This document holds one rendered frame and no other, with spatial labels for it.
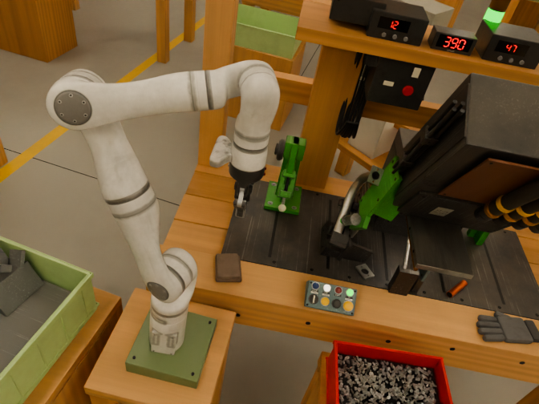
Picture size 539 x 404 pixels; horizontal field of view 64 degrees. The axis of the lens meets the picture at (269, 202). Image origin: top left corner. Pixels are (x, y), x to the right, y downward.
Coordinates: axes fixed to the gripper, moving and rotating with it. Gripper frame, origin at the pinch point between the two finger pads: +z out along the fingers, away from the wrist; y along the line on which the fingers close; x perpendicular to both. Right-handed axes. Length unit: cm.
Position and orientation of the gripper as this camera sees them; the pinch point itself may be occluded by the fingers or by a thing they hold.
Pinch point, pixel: (241, 209)
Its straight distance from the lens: 99.9
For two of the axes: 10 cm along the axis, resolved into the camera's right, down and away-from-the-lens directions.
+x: -9.8, -2.0, 0.0
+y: 1.3, -6.5, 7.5
